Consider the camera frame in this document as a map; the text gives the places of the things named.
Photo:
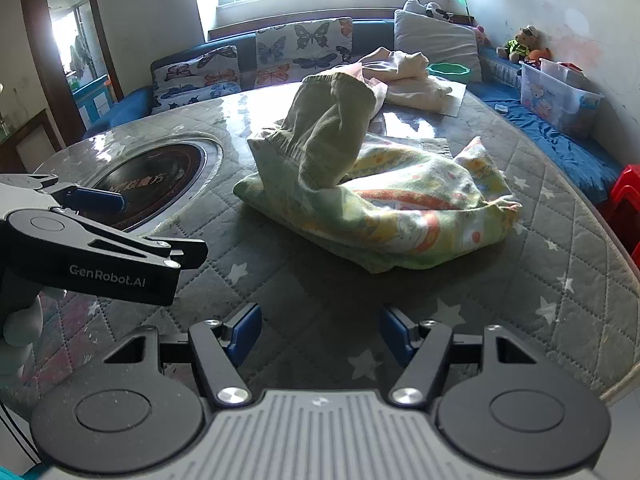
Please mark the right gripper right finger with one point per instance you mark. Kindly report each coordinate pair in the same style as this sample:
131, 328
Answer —
421, 349

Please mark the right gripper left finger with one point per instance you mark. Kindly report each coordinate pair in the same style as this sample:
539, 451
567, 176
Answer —
219, 348

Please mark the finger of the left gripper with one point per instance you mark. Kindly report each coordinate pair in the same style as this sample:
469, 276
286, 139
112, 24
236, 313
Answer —
78, 198
112, 249

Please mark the colourful patterned child jacket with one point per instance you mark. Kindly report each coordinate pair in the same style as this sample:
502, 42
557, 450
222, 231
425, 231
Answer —
380, 203

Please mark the cream pink clothes pile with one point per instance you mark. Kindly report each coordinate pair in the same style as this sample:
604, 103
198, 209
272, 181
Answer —
409, 84

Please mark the dark wooden cabinet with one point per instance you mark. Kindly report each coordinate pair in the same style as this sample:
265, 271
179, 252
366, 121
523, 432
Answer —
29, 146

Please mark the round black induction cooker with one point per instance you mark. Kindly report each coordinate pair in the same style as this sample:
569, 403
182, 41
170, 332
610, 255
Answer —
157, 181

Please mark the small butterfly print cushion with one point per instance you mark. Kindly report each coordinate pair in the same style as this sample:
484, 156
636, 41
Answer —
209, 76

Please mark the large butterfly print cushion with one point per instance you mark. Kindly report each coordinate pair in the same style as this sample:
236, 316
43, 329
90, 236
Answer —
290, 52

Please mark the blue sofa bench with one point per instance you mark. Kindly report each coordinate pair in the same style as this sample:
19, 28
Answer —
582, 159

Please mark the red plastic stool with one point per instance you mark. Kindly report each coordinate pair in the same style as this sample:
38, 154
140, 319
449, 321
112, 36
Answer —
622, 210

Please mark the green plastic basin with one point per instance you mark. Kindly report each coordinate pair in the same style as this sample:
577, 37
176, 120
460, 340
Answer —
450, 71

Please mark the clear blue storage box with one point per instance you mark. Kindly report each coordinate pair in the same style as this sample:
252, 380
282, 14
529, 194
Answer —
570, 110

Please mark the grey white pillow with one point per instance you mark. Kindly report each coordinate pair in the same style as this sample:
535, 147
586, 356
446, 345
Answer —
439, 41

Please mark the teddy bear green vest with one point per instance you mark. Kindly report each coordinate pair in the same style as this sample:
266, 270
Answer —
524, 47

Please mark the black white plush toy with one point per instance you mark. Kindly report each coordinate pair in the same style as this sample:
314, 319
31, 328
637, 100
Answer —
430, 10

